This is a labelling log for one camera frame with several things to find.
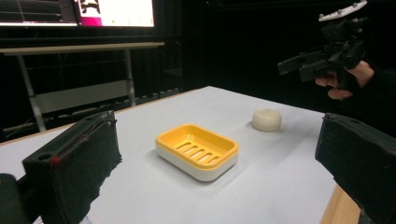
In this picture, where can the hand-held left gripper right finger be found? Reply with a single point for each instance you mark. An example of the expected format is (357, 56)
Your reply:
(361, 155)

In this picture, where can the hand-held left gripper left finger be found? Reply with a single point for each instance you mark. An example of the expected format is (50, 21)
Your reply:
(77, 155)

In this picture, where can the cream round soap bar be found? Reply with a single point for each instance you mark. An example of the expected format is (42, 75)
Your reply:
(266, 120)

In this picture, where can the yellow and white soap dish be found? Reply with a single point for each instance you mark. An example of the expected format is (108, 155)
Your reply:
(199, 152)

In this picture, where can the white desk with metal legs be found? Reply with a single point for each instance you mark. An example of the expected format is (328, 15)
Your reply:
(77, 48)

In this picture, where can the bright screen monitor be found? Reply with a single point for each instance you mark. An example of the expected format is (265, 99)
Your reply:
(124, 12)

